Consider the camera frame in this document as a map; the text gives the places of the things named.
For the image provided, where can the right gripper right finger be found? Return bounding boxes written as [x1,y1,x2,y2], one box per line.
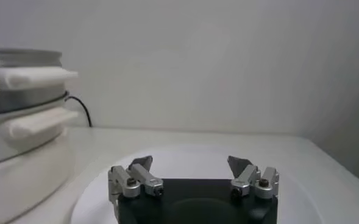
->
[227,155,280,201]

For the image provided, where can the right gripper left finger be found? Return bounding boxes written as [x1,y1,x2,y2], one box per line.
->
[107,155,165,214]

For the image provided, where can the stainless steel steamer basket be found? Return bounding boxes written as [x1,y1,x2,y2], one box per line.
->
[0,46,80,118]

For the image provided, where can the white round plate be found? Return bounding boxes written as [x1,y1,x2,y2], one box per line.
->
[70,142,324,224]

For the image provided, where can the white electric pot base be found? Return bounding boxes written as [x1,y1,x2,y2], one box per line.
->
[0,91,80,224]

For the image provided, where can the black pot power cable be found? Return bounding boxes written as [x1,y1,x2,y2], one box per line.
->
[64,95,93,128]

